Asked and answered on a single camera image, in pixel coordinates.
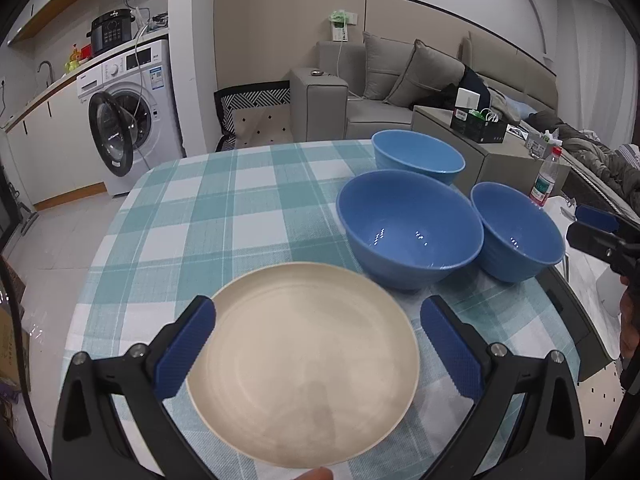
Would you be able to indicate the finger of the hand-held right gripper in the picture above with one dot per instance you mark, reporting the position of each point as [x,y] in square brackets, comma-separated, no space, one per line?
[597,216]
[595,242]

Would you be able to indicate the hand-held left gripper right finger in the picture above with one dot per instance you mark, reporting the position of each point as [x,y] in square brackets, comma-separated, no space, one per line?
[450,350]

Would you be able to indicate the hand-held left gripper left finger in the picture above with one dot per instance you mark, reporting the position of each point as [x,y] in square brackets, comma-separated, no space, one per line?
[185,350]

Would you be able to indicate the blue bowl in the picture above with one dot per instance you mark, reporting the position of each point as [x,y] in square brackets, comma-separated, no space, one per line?
[410,230]
[415,152]
[515,230]

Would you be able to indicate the cream plate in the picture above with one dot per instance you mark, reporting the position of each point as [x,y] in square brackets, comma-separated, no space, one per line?
[300,360]

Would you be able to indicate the person's right hand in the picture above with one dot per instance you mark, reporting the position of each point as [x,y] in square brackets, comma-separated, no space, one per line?
[631,320]

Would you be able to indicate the person's left hand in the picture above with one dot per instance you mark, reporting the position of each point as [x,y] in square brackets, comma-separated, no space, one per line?
[315,467]

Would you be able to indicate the grey blanket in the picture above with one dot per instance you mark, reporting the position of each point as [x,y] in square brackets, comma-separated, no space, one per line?
[595,155]

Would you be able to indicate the clear water bottle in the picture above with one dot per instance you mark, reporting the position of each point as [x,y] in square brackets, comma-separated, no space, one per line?
[545,182]

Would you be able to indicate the small white green box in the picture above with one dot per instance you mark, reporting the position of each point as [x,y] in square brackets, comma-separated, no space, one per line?
[540,145]

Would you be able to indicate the grey side cabinet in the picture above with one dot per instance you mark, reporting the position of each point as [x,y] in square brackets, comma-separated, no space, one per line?
[500,160]

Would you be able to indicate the teal checkered tablecloth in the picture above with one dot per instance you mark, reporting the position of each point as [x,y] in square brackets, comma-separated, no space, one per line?
[225,220]

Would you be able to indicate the black box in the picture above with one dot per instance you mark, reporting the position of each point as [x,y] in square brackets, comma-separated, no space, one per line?
[480,132]

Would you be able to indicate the dark clothing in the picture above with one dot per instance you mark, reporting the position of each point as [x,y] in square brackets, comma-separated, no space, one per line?
[470,80]

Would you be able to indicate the grey sofa cushion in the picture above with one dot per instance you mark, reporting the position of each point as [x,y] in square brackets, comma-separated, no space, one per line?
[385,70]
[425,75]

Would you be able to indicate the cream diamond-dotted cushion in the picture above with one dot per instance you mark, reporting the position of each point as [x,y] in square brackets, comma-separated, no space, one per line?
[260,125]

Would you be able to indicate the white washing machine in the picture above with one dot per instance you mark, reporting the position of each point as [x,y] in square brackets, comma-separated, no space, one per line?
[160,110]

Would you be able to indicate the grey sofa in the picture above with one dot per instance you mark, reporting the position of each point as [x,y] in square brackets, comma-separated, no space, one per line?
[370,115]

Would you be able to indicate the white kitchen cabinet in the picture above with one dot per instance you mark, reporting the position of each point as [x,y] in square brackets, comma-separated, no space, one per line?
[55,135]

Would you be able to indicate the black white striped cushion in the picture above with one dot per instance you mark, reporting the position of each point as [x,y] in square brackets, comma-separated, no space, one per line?
[250,97]

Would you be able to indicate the metal faucet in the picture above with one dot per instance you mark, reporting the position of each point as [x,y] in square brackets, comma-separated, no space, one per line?
[51,75]

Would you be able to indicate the black pressure cooker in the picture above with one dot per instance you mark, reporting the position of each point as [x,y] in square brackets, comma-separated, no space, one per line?
[112,32]

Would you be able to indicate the wall socket with green charger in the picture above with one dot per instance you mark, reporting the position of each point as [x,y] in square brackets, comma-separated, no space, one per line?
[342,30]

